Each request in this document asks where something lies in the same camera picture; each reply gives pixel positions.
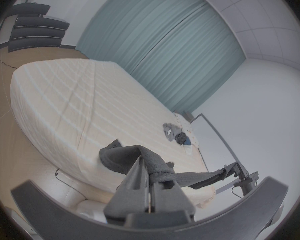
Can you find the black T-shirt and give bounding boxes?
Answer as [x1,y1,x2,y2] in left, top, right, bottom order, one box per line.
[99,139,227,190]

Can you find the grey garment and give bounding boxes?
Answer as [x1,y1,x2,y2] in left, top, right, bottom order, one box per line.
[162,122,183,142]

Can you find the black shiny garment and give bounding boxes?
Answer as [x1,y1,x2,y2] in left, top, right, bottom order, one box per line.
[174,132,188,146]

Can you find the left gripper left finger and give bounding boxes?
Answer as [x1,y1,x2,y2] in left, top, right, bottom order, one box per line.
[104,155,150,226]

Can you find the dark grey chest of drawers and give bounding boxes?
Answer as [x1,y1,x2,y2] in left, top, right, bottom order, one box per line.
[9,16,70,52]

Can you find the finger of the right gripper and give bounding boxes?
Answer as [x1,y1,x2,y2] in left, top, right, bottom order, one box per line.
[222,162,241,177]

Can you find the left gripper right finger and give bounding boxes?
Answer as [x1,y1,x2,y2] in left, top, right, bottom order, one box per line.
[151,181,196,222]

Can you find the bed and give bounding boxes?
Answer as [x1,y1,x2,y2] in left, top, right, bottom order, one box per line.
[10,58,248,209]

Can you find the blue-green curtain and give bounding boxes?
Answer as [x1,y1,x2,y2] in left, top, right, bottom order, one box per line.
[75,0,207,72]
[129,5,247,112]

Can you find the white printed pillow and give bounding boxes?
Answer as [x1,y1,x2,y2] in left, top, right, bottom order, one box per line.
[174,111,200,148]

